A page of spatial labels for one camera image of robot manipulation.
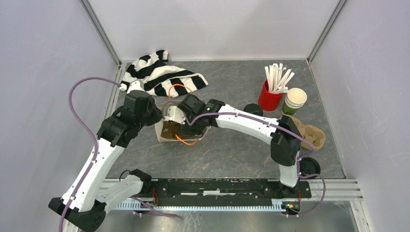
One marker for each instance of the paper takeout bag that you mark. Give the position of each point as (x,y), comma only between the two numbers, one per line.
(166,131)

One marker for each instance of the metal cable duct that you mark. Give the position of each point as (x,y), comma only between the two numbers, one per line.
(137,206)

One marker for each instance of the black cup lid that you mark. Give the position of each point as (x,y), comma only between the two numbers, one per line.
(254,109)
(309,167)

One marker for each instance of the red straw holder cup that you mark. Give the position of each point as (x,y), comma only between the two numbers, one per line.
(269,101)

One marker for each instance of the stack of paper cups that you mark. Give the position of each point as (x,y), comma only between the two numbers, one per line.
(294,100)

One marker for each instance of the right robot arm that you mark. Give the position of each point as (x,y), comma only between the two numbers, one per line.
(281,134)

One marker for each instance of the black white striped cloth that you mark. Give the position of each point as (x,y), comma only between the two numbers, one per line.
(162,79)

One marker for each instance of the white wrapped straws bundle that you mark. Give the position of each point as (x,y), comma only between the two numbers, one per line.
(278,77)

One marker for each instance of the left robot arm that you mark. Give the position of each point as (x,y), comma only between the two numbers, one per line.
(84,204)

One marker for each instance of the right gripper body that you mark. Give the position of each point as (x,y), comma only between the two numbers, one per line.
(186,129)

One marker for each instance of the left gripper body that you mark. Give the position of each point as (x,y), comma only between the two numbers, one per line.
(152,117)

